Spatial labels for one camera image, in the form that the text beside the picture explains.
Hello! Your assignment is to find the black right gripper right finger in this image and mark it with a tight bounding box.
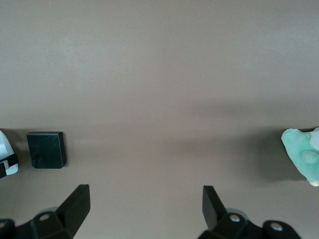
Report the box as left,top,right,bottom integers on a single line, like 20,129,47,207
198,185,302,239

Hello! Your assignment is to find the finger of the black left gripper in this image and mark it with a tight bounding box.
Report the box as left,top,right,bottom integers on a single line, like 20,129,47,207
0,153,19,179

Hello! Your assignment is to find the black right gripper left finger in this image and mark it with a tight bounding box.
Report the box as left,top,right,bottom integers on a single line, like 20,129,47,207
0,184,90,239

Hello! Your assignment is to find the white computer mouse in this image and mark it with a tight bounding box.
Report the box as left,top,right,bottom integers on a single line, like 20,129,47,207
0,129,20,176

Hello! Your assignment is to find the dark green square block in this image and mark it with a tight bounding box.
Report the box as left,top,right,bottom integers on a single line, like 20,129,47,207
26,131,67,170

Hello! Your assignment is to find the green dinosaur plush toy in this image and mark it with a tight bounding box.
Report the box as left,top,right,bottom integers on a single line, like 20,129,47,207
281,126,319,187

